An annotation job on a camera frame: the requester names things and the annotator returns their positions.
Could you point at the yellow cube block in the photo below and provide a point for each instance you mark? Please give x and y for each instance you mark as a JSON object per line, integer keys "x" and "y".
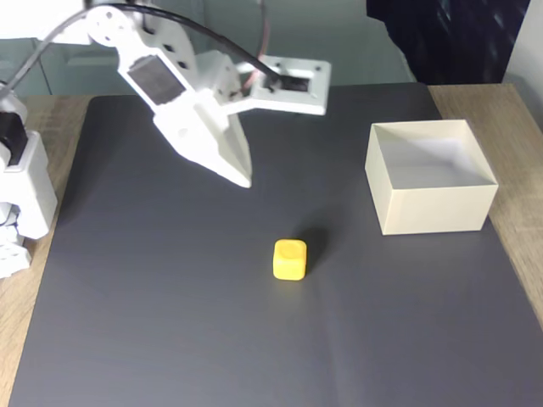
{"x": 289, "y": 260}

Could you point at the white open cardboard box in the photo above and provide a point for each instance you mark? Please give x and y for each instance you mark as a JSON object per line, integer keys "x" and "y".
{"x": 432, "y": 207}

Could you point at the dark grey table mat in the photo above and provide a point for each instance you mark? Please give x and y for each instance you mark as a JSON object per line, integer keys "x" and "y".
{"x": 212, "y": 330}

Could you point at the black cloth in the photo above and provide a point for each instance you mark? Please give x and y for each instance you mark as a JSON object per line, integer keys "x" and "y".
{"x": 449, "y": 38}

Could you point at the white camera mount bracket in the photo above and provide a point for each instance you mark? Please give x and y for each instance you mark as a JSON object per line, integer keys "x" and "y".
{"x": 297, "y": 95}

